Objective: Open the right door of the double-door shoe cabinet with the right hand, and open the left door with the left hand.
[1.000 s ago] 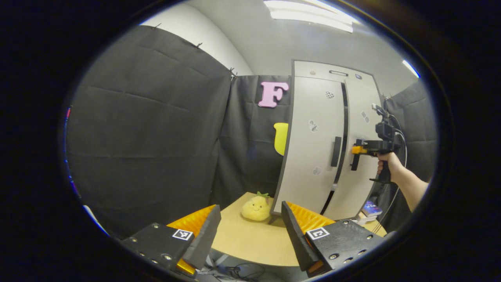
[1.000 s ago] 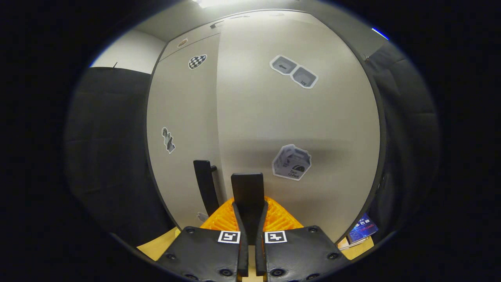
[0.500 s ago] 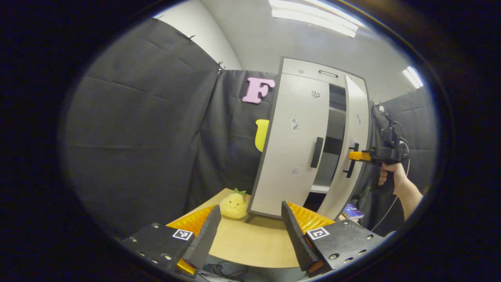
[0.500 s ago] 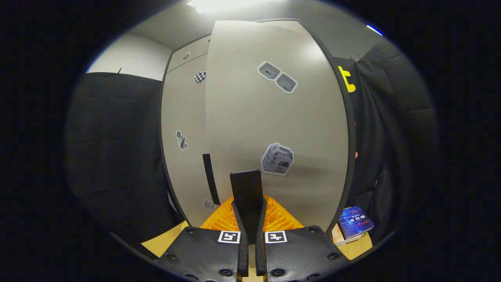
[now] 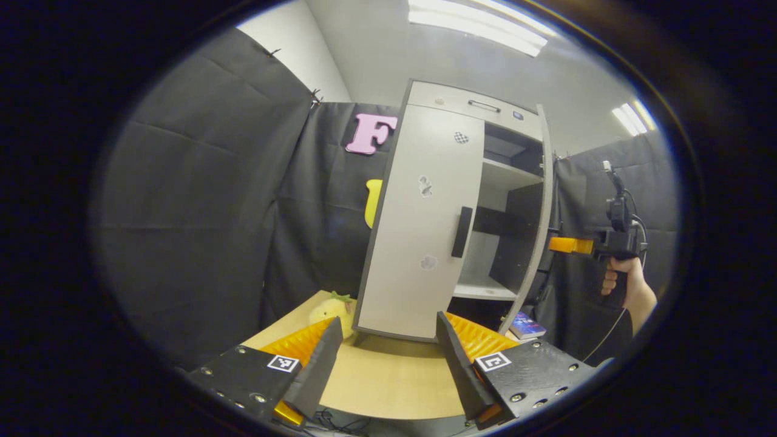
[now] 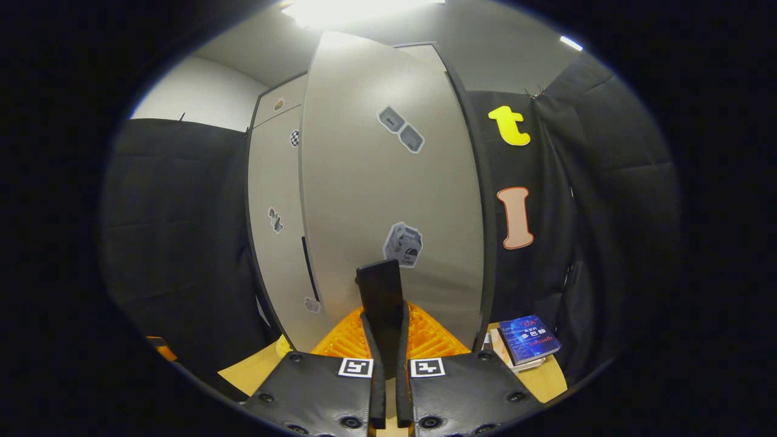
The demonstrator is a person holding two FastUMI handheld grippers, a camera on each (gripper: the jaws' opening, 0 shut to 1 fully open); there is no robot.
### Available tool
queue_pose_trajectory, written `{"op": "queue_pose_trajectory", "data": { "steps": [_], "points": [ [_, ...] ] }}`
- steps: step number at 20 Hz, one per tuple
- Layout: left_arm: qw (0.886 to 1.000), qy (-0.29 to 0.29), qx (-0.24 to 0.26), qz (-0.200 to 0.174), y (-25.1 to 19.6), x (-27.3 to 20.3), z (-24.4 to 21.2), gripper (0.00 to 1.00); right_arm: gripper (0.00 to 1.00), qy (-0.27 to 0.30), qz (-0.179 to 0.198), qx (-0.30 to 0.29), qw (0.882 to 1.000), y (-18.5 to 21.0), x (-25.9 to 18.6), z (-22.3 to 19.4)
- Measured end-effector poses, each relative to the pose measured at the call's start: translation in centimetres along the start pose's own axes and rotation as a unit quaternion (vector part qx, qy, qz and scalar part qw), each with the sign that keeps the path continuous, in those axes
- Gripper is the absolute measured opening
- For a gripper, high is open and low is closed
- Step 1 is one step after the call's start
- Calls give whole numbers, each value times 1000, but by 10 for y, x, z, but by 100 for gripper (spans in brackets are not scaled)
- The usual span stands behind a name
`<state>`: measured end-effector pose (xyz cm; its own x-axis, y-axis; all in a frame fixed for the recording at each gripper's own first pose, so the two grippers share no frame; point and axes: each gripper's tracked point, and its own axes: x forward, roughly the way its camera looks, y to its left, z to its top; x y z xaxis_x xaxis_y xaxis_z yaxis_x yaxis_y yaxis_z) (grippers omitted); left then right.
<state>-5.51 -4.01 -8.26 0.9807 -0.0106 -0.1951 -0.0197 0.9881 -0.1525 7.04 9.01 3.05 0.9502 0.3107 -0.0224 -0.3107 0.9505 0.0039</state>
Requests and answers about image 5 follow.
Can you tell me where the grey cabinet drawer front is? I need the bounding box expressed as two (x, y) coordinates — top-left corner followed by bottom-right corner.
(408, 81), (544, 140)

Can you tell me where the white cabinet shelf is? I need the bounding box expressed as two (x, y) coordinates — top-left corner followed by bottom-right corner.
(452, 276), (518, 302)
(483, 158), (545, 186)

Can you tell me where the blue book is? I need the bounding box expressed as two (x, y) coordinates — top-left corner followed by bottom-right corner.
(509, 311), (548, 340)

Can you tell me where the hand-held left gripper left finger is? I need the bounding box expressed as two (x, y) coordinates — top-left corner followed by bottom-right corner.
(185, 316), (344, 427)

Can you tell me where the grey shoe cabinet door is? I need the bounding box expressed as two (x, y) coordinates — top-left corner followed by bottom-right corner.
(354, 103), (486, 341)
(503, 103), (558, 319)

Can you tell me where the thin gripper cable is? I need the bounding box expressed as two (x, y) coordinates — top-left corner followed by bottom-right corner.
(583, 307), (629, 364)

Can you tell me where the grey double-door shoe cabinet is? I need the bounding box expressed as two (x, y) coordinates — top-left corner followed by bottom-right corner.
(352, 79), (558, 344)

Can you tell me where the black backdrop cloth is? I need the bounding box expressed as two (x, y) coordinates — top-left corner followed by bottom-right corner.
(97, 27), (680, 371)

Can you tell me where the long ceiling light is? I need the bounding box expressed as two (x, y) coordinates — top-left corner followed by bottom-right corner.
(408, 0), (550, 58)

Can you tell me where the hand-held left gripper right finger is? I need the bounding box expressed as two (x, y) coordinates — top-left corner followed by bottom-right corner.
(436, 311), (599, 430)

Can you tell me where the yellow plush toy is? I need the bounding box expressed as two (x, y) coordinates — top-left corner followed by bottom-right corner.
(308, 291), (358, 339)

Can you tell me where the small ceiling light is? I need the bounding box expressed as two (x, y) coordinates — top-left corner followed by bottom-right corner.
(612, 100), (657, 136)

